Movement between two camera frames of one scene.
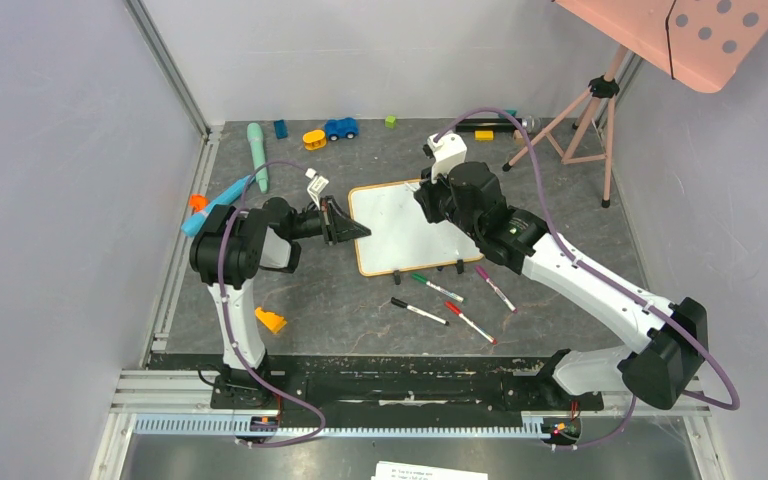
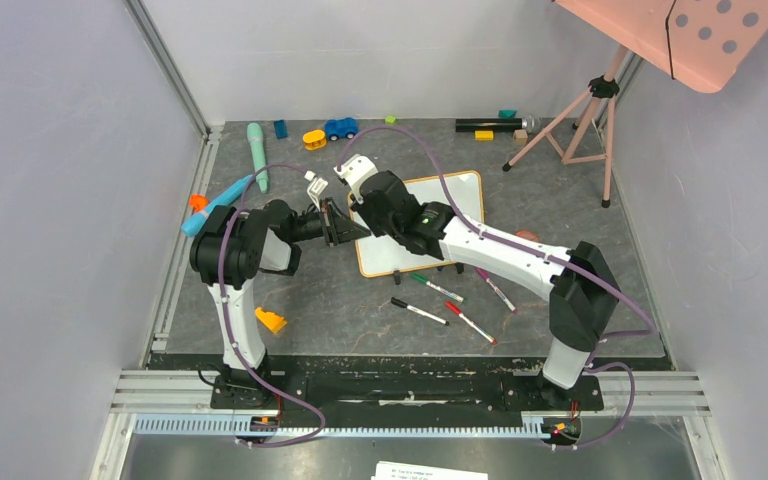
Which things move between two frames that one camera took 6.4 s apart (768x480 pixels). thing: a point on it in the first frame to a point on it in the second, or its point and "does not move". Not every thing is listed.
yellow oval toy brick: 314,139 does not move
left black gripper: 342,226 does not move
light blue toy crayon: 195,221 does not move
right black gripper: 425,201 to 371,201
